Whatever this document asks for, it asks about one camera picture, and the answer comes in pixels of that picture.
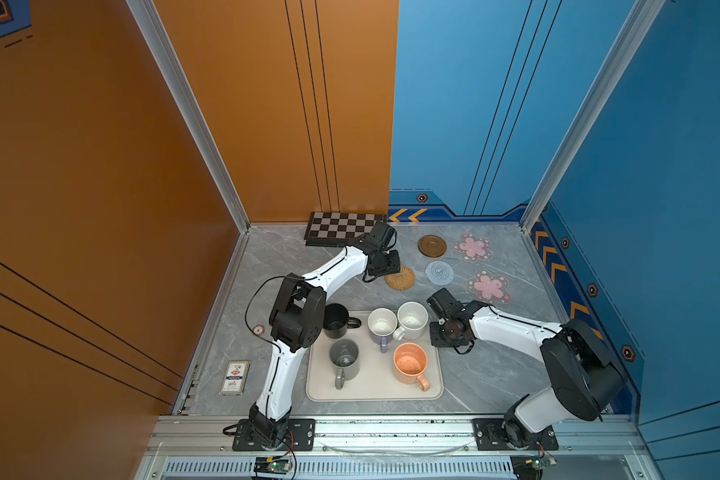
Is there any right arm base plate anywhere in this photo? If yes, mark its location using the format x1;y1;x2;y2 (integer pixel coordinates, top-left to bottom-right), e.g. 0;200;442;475
472;418;559;451

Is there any left green circuit board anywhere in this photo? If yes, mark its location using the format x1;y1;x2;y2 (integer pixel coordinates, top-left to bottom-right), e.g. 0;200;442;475
252;456;292;478

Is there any white mug purple handle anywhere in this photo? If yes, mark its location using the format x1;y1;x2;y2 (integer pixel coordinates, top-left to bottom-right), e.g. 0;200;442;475
367;308;398;354

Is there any black white chessboard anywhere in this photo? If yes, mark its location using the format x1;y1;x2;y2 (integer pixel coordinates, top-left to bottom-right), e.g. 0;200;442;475
304;212;387;248

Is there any woven rattan round coaster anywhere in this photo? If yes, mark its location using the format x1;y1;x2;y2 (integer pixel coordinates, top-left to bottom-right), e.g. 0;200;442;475
384;266;416;291

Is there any brown wooden round coaster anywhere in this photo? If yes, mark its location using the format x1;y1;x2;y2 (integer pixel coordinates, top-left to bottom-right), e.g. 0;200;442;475
417;235;448;258

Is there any playing card box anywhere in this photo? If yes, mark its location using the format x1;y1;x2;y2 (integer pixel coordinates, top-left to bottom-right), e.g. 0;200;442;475
220;360;250;396

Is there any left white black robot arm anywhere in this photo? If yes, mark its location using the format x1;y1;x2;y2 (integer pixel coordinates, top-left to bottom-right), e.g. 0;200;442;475
245;221;401;449

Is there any beige rectangular serving tray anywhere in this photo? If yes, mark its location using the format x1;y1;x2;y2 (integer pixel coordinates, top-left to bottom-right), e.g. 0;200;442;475
306;311;444;402

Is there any green circuit board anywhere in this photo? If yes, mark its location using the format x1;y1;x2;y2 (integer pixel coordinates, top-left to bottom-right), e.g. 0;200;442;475
526;456;556;471
252;456;292;478

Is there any black mug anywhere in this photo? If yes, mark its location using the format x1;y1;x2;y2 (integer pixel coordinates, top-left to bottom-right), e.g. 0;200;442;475
323;303;362;340

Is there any orange peach mug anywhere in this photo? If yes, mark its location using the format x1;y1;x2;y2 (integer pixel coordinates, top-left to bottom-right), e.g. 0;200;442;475
393;342;430;392

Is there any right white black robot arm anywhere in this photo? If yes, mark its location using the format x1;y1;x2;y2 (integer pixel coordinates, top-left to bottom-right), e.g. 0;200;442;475
427;288;626;449

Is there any grey green mug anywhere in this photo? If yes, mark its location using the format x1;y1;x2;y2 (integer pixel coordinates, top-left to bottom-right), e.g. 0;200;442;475
329;339;360;390

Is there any aluminium front frame rail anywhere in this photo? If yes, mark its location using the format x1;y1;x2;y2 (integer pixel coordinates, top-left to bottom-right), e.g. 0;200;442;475
135;414;662;479

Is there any pink flower coaster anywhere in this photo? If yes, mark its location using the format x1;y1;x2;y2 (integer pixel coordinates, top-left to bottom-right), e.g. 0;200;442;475
467;270;511;304
453;233;492;262

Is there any cream white mug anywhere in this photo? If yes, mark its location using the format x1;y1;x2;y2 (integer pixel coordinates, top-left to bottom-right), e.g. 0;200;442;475
393;302;429;341

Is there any right green circuit board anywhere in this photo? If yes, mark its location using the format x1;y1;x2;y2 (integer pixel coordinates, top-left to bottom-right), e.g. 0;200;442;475
526;456;556;471

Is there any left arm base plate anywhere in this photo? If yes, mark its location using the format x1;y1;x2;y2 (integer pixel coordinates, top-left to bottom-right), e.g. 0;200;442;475
232;418;316;453

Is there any blue woven round coaster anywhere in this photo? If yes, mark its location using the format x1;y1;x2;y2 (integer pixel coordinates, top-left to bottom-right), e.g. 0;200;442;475
425;260;455;286

